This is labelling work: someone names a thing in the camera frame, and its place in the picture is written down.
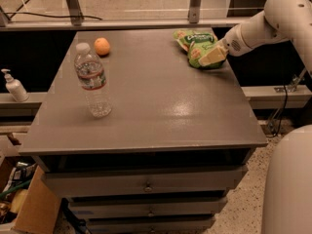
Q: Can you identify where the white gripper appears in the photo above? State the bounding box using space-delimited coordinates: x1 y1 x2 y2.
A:
199 24 252 66

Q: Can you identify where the green rice chip bag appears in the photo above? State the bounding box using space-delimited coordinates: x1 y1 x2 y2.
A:
174 29 224 69

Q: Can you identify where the clear plastic water bottle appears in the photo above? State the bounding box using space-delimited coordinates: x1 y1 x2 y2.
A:
74 42 112 118

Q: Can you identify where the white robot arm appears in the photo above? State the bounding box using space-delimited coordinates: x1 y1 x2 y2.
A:
199 0 312 234

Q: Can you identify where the white pump dispenser bottle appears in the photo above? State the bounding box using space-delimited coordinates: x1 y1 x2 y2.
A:
1 68 28 102

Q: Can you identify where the grey drawer cabinet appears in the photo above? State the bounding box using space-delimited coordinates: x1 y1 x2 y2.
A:
21 29 266 234

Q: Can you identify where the orange fruit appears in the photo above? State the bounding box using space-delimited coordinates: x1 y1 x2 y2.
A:
94 38 110 56

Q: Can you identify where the cardboard box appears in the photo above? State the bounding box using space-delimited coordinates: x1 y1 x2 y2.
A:
0 167 61 234

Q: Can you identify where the metal window frame rail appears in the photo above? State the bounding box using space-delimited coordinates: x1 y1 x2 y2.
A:
0 0 312 32

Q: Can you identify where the black cable right side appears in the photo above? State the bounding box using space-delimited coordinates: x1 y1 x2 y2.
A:
265 83 290 138

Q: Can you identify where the black cable on floor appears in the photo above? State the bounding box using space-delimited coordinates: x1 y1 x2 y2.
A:
4 0 103 21

